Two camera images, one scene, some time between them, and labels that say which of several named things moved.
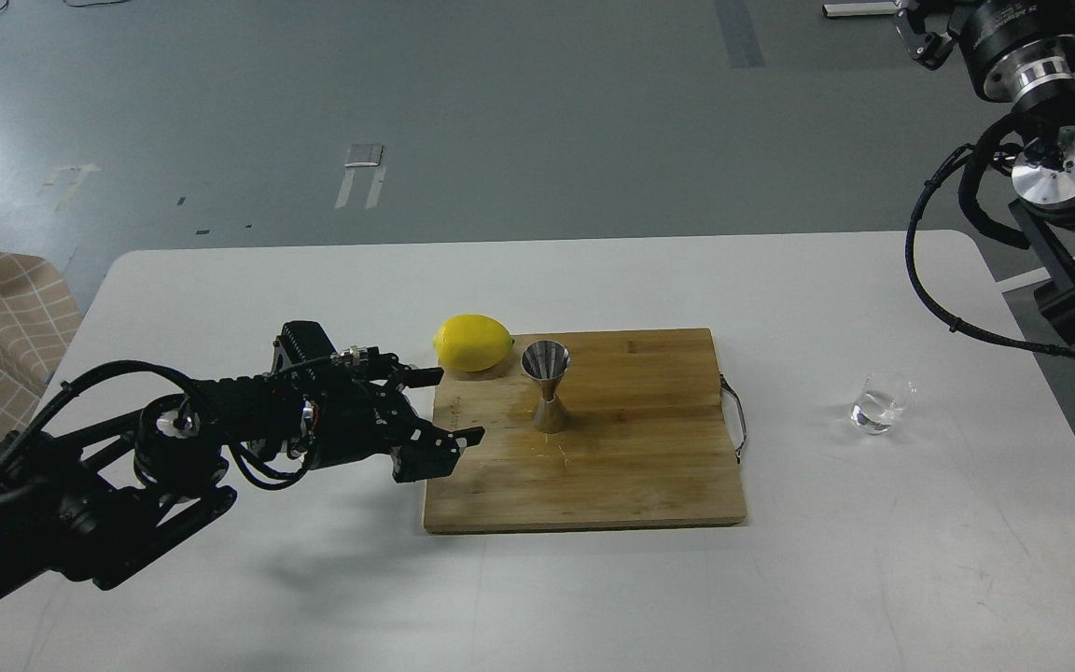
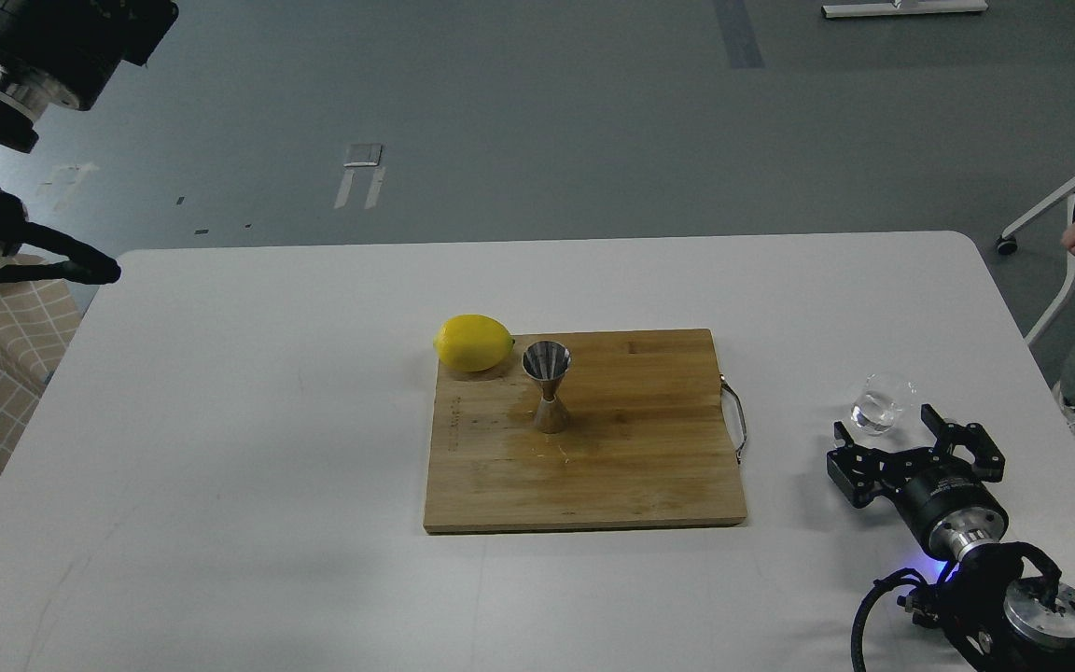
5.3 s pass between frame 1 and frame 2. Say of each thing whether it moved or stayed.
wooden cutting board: stayed
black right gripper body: moved
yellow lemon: stayed
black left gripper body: moved
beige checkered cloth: stayed
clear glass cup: stayed
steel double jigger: stayed
